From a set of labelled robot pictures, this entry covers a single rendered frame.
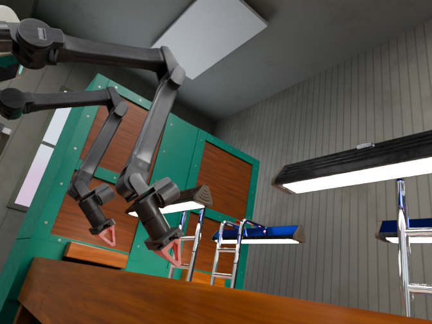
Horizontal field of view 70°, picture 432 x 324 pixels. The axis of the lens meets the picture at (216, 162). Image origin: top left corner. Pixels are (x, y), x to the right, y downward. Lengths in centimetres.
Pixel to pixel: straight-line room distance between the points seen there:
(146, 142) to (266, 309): 60
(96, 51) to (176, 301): 69
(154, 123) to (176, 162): 115
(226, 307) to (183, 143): 174
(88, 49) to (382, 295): 223
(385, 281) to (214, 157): 142
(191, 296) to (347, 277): 219
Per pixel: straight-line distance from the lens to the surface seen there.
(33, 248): 170
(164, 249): 83
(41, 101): 132
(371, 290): 252
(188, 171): 207
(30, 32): 90
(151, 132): 88
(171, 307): 52
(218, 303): 43
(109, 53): 96
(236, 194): 231
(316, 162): 80
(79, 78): 398
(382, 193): 263
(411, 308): 82
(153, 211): 81
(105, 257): 172
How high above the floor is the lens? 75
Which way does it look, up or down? 23 degrees up
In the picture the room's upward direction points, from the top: 11 degrees clockwise
